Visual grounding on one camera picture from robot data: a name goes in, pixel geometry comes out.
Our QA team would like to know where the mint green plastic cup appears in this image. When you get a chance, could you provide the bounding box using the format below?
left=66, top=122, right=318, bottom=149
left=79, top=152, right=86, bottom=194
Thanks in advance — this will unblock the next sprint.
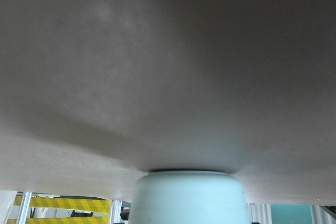
left=129, top=170, right=250, bottom=223

